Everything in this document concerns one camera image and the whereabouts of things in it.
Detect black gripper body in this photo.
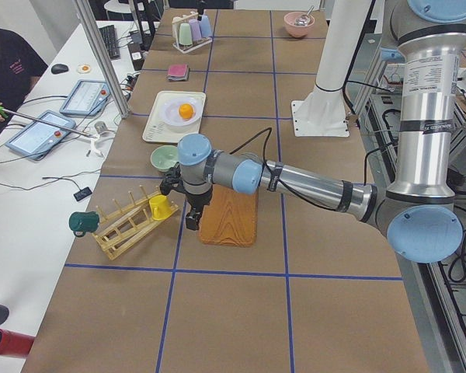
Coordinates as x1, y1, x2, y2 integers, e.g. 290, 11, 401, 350
185, 188, 213, 214

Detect orange fruit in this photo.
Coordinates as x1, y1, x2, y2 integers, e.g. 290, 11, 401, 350
178, 103, 195, 120

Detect white round plate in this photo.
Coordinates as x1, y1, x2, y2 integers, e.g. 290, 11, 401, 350
159, 96, 203, 132

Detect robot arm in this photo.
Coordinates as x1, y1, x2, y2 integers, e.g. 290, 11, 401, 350
177, 1, 466, 263

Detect cream bear tray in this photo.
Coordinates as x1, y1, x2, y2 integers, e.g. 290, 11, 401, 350
142, 91, 206, 144

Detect blue cup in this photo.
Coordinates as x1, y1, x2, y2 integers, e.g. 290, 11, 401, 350
199, 15, 212, 38

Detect purple cup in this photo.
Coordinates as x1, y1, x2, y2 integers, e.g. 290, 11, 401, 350
188, 19, 202, 43

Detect white cup rack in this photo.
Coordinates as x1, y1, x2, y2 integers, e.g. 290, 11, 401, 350
172, 11, 213, 54

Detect green cup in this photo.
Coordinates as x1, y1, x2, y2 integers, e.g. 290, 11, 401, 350
179, 23, 193, 47

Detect yellow mug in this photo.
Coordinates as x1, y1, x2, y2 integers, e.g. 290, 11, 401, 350
149, 194, 172, 221

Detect wooden cutting board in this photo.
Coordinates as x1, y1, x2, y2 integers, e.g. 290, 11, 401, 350
199, 185, 258, 247

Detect green bowl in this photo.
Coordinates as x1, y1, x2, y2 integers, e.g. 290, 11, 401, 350
150, 145, 178, 173

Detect wooden drying rack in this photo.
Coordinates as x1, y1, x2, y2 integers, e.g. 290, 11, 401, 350
92, 185, 179, 260

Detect pink cloth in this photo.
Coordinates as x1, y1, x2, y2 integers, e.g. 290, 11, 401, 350
167, 64, 189, 78

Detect grey cloth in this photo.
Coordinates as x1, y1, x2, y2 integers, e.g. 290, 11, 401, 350
167, 64, 190, 82

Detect black keyboard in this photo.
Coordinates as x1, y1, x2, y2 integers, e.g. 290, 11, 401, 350
99, 25, 120, 60

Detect pink bowl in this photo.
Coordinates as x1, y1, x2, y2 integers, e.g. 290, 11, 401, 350
283, 12, 315, 38

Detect metal spoon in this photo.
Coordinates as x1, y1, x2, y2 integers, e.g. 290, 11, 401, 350
294, 5, 315, 27

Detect small black device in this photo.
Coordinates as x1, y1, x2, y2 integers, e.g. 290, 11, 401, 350
73, 187, 92, 202

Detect dark green mug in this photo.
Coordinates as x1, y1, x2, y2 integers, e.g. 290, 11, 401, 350
68, 211, 100, 237

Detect far teach pendant tablet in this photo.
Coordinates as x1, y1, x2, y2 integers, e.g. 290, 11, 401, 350
59, 79, 110, 117

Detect teach pendant tablet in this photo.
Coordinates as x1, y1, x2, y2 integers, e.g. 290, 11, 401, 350
5, 121, 69, 160
59, 79, 110, 117

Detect black computer mouse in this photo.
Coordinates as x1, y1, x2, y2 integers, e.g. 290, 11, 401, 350
50, 63, 69, 75

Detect near teach pendant tablet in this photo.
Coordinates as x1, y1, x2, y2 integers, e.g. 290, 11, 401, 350
5, 121, 69, 160

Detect person in black shirt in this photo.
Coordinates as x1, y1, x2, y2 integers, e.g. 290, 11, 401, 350
0, 29, 47, 134

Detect reacher grabber stick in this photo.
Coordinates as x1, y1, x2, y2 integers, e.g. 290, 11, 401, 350
0, 106, 104, 157

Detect red tube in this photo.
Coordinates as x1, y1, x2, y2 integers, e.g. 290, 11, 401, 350
0, 328, 35, 358

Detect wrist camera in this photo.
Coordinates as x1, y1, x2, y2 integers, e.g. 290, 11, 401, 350
159, 162, 186, 196

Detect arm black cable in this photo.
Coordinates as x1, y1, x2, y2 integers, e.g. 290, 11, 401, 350
231, 127, 350, 213

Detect aluminium frame post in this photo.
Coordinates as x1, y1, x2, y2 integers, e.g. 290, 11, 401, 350
73, 0, 130, 119

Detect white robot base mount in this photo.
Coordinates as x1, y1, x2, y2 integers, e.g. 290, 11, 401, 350
292, 0, 374, 137

